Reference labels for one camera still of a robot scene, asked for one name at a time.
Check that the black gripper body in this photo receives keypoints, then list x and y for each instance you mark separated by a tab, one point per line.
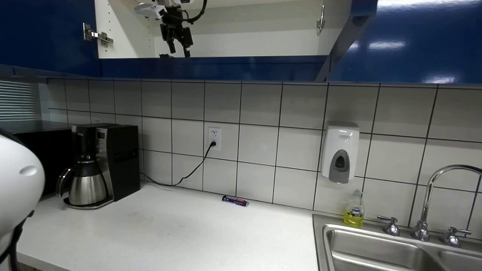
174	24

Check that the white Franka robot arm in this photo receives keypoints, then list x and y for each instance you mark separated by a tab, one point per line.
15	185

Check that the blue cupboard door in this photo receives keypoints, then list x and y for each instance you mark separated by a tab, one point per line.
45	35
415	45

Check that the purple chocolate bar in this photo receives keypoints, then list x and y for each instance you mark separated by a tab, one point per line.
235	200

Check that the metal door hinge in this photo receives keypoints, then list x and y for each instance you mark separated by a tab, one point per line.
95	35
321	19

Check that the black steel coffee maker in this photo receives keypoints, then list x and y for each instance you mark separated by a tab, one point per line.
120	155

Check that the grey slatted window blind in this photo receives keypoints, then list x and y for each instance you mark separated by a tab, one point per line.
16	99

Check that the stainless steel coffee carafe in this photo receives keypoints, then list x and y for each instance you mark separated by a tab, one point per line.
86	185

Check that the black microwave oven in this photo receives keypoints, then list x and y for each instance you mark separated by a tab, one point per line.
45	155

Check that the yellow dish soap bottle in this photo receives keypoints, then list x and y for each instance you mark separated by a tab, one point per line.
352	215

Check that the stainless steel sink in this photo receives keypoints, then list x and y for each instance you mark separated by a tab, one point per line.
381	250

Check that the chrome sink faucet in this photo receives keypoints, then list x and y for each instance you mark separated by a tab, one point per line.
426	200

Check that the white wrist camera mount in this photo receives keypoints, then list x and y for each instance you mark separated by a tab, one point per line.
147	9

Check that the blue wall cupboard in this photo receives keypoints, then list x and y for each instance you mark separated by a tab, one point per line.
250	42

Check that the white wall outlet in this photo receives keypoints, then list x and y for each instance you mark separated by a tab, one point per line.
214	135

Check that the white wall soap dispenser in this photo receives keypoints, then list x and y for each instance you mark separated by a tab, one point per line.
340	150

